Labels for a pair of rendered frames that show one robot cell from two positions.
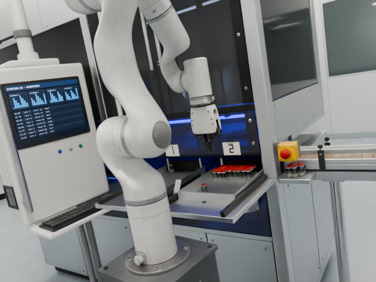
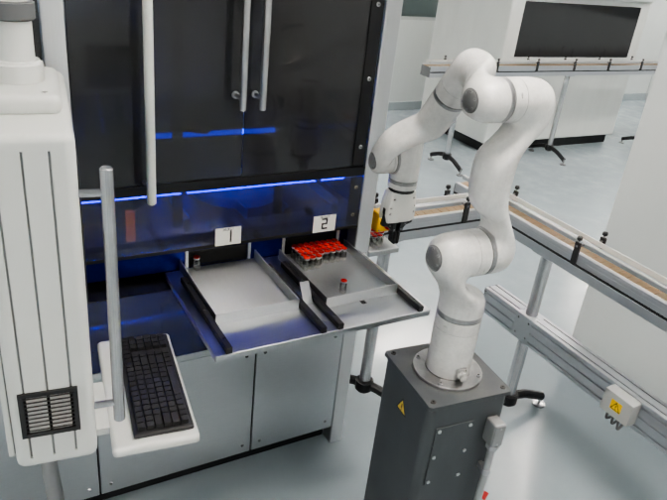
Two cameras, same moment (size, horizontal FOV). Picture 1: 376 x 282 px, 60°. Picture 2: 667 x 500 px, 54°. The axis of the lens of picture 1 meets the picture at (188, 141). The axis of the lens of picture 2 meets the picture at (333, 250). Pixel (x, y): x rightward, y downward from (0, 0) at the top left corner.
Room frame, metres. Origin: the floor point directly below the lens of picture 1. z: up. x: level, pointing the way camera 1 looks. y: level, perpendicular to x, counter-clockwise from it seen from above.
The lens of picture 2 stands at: (0.63, 1.66, 1.93)
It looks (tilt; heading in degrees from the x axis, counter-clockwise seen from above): 26 degrees down; 293
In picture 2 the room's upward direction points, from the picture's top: 7 degrees clockwise
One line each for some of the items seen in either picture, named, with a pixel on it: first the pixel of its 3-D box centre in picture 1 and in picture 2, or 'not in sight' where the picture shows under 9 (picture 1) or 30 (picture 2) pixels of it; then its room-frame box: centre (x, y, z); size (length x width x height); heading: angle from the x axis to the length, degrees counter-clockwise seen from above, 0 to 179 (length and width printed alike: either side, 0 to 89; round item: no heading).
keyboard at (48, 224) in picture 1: (84, 210); (152, 379); (1.56, 0.57, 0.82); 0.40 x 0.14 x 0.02; 138
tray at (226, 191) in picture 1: (224, 182); (335, 270); (1.37, -0.12, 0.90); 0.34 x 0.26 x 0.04; 145
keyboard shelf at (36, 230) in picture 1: (78, 213); (128, 390); (1.60, 0.61, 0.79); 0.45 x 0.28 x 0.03; 138
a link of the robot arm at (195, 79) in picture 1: (196, 77); (405, 156); (1.17, -0.07, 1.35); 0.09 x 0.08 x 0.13; 52
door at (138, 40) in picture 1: (127, 61); (162, 79); (1.78, 0.24, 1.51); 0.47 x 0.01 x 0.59; 55
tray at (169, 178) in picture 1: (165, 178); (237, 284); (1.58, 0.14, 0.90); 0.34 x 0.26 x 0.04; 145
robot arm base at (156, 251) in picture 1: (152, 228); (453, 342); (0.89, 0.14, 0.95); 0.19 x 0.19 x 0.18
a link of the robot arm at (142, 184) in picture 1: (130, 156); (458, 275); (0.91, 0.17, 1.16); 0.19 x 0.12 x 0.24; 52
